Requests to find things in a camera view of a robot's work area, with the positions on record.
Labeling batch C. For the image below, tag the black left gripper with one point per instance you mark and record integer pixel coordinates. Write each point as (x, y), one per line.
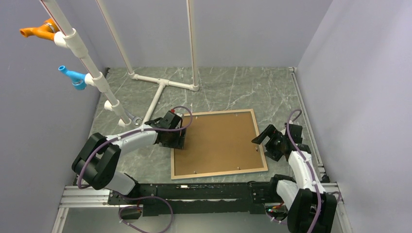
(179, 143)

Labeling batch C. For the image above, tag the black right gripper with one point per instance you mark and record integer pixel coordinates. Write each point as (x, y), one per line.
(271, 132)

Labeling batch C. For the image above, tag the wooden frame backing board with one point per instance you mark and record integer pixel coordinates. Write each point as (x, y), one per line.
(219, 144)

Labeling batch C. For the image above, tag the wooden picture frame with glass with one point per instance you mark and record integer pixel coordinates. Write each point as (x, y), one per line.
(219, 144)

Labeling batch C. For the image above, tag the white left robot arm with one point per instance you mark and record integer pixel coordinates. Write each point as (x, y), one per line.
(96, 164)

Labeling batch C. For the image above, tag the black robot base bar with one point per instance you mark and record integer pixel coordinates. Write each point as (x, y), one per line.
(200, 198)

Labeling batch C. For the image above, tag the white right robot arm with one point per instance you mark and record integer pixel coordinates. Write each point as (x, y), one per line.
(311, 209)

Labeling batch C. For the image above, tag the grey metal wrench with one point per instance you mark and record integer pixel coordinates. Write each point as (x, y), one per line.
(134, 119)

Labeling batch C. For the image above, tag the blue plastic hook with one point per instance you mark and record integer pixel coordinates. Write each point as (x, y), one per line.
(77, 79)

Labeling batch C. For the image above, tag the orange plastic hook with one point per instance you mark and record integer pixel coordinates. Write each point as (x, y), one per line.
(46, 31)

